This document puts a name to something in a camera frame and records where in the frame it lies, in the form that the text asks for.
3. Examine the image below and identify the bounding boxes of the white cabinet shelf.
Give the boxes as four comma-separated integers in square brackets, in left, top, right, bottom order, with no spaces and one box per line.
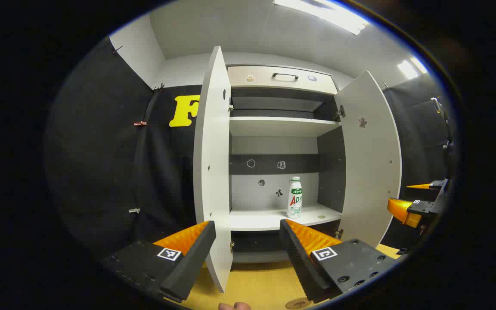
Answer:
[229,116,341,137]
[230,205,342,232]

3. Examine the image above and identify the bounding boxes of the dark metal stand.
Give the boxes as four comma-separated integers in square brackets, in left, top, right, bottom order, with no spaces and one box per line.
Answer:
[431,97,455,177]

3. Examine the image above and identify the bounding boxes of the light grey cabinet drawer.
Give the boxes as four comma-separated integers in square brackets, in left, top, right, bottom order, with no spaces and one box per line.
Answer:
[226,65,339,96]

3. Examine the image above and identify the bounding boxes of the ceiling light panel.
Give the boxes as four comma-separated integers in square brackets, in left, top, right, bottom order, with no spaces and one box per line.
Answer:
[274,0,369,36]
[397,56,429,80]

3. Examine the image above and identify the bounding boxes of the black backdrop cloth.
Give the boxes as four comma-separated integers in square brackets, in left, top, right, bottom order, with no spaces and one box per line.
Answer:
[43,37,457,259]

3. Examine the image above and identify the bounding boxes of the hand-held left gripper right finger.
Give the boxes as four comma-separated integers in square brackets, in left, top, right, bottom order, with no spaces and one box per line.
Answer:
[279,218,399,304]

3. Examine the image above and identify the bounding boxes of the white bottle green label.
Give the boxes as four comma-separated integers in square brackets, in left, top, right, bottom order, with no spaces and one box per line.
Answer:
[286,176,303,219]

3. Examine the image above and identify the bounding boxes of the grey cabinet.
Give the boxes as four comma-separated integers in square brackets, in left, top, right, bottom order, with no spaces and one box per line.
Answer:
[226,64,347,264]

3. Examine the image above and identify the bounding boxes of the round cork coaster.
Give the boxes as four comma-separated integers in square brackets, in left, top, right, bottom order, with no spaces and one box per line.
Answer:
[285,297,313,310]

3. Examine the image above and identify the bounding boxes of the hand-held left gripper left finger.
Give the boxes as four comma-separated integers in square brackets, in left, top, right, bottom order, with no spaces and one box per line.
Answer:
[101,220,217,303]

